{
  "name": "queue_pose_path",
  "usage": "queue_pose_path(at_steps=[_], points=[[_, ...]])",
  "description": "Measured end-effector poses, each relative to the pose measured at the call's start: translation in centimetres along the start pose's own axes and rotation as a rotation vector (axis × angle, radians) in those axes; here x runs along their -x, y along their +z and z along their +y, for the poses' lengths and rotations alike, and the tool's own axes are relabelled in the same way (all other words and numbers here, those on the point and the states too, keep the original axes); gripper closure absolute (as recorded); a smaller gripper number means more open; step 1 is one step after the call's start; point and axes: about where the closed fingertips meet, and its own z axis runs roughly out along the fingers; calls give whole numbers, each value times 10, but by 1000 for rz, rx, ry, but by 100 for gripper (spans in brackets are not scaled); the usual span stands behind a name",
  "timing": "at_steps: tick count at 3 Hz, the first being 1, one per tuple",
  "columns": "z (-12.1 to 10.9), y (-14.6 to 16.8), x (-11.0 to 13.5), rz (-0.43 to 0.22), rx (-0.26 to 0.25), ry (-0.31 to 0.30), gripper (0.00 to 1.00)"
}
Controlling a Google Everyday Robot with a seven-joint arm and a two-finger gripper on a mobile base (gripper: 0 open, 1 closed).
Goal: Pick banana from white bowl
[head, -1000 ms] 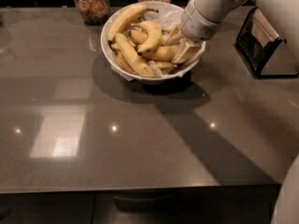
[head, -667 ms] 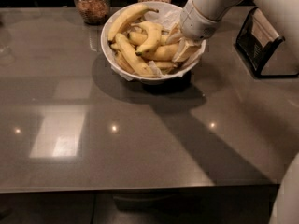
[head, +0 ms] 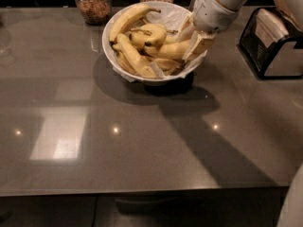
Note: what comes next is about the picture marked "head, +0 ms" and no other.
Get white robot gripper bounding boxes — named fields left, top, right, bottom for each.
left=176, top=0, right=239, bottom=61

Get long yellow banana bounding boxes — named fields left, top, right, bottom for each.
left=144, top=40, right=190, bottom=60

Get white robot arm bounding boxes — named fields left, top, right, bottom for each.
left=190, top=0, right=303, bottom=32

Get middle greenish banana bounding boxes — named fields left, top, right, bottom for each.
left=164, top=36, right=177, bottom=44

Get bottom front banana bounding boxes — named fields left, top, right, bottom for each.
left=151, top=58, right=184, bottom=76

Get curved centre yellow banana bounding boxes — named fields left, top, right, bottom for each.
left=129, top=24, right=167, bottom=47

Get front left yellow banana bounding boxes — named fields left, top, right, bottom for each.
left=116, top=33, right=157, bottom=79

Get top left yellow banana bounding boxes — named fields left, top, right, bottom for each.
left=109, top=3, right=161, bottom=44

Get lower left hidden banana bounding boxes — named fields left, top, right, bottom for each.
left=112, top=44, right=136, bottom=75

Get white bowl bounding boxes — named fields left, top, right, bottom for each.
left=101, top=1, right=209, bottom=86

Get black napkin holder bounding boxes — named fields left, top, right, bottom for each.
left=239, top=7, right=303, bottom=79

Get white napkins stack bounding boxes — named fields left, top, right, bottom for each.
left=255, top=9, right=289, bottom=48

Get brown paper bag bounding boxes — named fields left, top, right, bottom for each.
left=274, top=0, right=302, bottom=31

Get glass jar with nuts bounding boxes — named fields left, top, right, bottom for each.
left=75, top=0, right=112, bottom=26

